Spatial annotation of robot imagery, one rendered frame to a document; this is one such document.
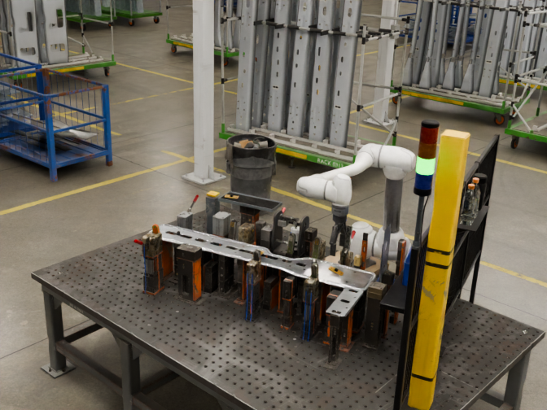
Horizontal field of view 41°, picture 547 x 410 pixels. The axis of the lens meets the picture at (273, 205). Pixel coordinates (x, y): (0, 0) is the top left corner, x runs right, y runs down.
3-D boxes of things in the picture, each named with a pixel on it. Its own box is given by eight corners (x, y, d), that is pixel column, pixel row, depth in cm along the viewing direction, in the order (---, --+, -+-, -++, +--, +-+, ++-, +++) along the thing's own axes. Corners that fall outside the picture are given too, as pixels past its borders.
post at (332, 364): (322, 367, 363) (326, 316, 353) (330, 356, 373) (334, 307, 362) (334, 371, 361) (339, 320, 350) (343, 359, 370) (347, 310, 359)
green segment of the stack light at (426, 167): (413, 172, 284) (415, 158, 282) (418, 167, 290) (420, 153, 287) (431, 176, 281) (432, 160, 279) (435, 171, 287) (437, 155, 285)
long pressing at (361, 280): (141, 237, 430) (141, 235, 429) (163, 224, 449) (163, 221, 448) (364, 293, 376) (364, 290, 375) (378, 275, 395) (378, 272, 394)
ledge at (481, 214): (443, 235, 352) (447, 201, 345) (459, 210, 382) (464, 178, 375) (474, 242, 346) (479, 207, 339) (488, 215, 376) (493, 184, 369)
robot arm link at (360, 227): (348, 247, 470) (351, 216, 462) (376, 252, 465) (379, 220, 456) (342, 258, 456) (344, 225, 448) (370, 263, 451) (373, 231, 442)
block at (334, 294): (319, 343, 383) (322, 296, 373) (327, 333, 393) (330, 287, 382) (336, 348, 380) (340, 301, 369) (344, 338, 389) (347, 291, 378)
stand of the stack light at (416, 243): (404, 257, 298) (419, 121, 276) (409, 250, 304) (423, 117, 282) (421, 261, 295) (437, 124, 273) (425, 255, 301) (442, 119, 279)
